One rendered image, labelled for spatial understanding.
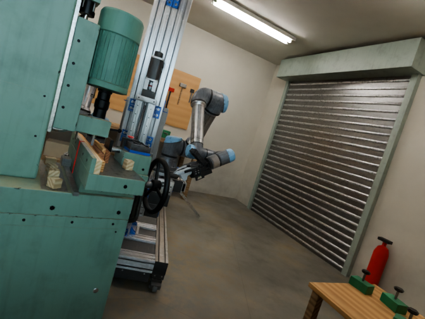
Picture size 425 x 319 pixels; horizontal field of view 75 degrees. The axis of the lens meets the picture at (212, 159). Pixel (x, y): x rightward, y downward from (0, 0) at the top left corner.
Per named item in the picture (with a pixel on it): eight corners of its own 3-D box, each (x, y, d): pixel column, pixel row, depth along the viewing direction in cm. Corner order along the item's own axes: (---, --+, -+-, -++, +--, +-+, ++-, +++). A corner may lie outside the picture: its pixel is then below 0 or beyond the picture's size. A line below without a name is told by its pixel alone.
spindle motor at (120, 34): (131, 97, 116) (150, 23, 113) (86, 83, 106) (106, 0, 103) (120, 95, 130) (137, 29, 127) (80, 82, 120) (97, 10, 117)
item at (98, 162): (98, 175, 96) (102, 161, 96) (93, 174, 95) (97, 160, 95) (77, 142, 145) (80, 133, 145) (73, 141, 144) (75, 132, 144)
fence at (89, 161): (93, 174, 95) (97, 158, 95) (88, 173, 94) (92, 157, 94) (73, 141, 144) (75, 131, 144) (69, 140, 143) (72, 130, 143)
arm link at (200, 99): (195, 78, 166) (191, 153, 147) (211, 85, 171) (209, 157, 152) (186, 88, 175) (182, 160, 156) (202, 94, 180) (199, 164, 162)
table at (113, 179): (164, 199, 112) (168, 185, 112) (84, 190, 95) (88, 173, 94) (124, 162, 162) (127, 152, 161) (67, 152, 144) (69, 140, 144)
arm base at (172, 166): (155, 162, 201) (159, 150, 200) (175, 168, 204) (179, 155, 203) (154, 166, 186) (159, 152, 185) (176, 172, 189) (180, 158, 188)
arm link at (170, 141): (159, 150, 196) (164, 132, 195) (176, 154, 203) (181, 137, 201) (163, 154, 186) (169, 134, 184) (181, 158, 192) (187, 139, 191)
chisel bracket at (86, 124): (107, 141, 120) (112, 122, 119) (71, 133, 112) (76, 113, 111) (103, 138, 126) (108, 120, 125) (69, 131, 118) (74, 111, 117)
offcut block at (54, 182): (53, 185, 103) (55, 176, 103) (61, 188, 102) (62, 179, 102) (45, 185, 100) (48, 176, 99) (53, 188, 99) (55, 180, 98)
